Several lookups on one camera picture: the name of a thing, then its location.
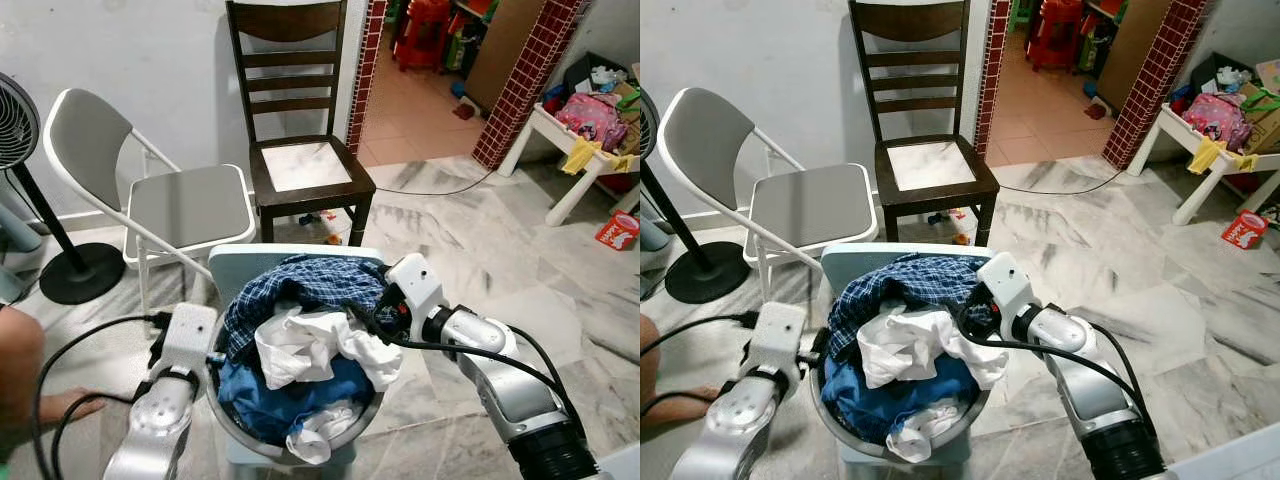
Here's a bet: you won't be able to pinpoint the blue plaid shirt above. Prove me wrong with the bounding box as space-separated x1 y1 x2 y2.
828 253 996 366
220 255 391 361

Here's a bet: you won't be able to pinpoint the small white patterned garment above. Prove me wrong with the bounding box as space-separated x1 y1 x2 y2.
285 400 366 466
885 398 971 463

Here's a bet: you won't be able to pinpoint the blue garment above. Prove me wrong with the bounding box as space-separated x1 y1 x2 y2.
822 355 981 446
218 355 376 446

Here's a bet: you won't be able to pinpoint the grey laundry bin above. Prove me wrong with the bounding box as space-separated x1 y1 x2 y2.
808 340 991 463
205 330 386 466

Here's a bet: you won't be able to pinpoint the grey folding chair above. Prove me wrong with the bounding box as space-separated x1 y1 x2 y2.
42 88 259 306
655 88 881 301

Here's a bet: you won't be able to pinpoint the red snack box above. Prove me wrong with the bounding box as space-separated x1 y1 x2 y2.
1222 210 1269 249
595 210 641 251

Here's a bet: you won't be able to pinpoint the yellow cloth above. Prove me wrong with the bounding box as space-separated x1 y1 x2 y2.
560 138 636 177
1187 138 1259 176

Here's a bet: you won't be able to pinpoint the small white side table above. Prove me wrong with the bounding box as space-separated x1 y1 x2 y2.
497 100 641 228
1130 100 1280 226

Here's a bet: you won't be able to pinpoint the person bare leg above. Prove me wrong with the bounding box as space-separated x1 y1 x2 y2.
0 305 106 436
640 315 721 431

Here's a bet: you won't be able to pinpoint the red plastic stools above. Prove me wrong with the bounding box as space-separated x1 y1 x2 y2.
395 0 451 71
1025 0 1081 71

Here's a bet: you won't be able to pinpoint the black standing fan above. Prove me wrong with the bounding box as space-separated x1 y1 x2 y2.
0 70 126 306
640 85 736 304

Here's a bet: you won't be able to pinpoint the pink kids bag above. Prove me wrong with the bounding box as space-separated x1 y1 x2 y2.
555 92 621 153
1183 92 1251 151

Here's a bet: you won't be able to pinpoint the brown cardboard sheet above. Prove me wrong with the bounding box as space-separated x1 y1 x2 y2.
1095 0 1171 111
465 0 546 111

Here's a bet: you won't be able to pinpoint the dark wooden chair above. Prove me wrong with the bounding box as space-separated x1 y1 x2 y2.
848 0 1001 246
225 0 378 246

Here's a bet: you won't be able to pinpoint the brown cardboard box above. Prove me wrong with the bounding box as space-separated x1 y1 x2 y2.
610 65 641 151
1240 60 1280 156

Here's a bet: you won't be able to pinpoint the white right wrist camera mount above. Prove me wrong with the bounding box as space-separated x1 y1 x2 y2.
385 253 446 336
975 252 1041 331

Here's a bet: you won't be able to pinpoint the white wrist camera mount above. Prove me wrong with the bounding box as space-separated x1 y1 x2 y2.
385 253 446 336
975 252 1041 331
150 303 219 386
745 302 821 386

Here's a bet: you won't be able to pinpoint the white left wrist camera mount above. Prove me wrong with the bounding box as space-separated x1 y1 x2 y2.
745 302 821 386
150 303 219 386

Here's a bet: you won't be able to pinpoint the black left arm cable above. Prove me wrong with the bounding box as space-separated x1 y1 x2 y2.
640 312 761 421
30 312 171 480

